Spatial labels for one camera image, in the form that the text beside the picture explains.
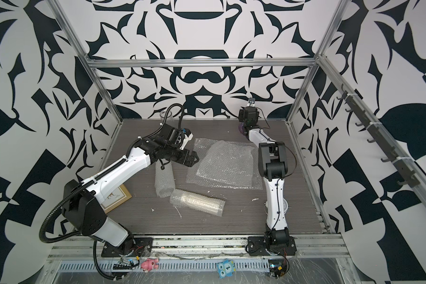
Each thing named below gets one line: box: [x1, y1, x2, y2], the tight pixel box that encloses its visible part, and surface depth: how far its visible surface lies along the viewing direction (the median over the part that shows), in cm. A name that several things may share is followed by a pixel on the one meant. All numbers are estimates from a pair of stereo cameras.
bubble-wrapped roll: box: [154, 159, 176, 198], surface depth 87 cm
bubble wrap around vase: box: [186, 137, 264, 190], surface depth 98 cm
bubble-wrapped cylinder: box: [169, 188, 226, 218], surface depth 83 cm
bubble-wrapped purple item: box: [195, 139, 254, 186], surface depth 99 cm
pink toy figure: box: [140, 257, 160, 273], surface depth 70 cm
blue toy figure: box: [216, 258, 237, 279], surface depth 70 cm
